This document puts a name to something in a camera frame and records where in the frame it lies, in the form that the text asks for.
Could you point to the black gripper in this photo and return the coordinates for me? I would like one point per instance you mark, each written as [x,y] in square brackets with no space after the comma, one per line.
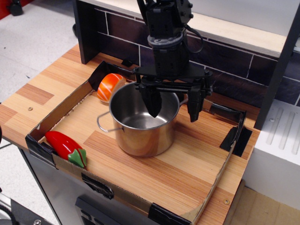
[172,72]

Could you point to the stainless steel pot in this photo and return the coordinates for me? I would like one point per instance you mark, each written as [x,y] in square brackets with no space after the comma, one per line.
[137,132]

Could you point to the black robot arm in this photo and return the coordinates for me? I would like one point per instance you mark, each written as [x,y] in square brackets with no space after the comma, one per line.
[167,21]

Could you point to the cardboard fence with black tape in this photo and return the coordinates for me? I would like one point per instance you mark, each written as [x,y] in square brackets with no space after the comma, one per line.
[104,160]

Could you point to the wooden shelf board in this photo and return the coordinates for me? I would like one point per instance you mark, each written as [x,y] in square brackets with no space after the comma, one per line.
[241,36]

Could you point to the white dish drying rack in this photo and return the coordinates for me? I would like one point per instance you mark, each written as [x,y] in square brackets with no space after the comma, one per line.
[274,166]

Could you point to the red toy chili pepper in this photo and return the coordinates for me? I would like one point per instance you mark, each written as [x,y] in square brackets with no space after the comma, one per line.
[67,148]

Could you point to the dark grey vertical post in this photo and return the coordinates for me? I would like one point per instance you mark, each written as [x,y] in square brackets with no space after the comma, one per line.
[279,70]

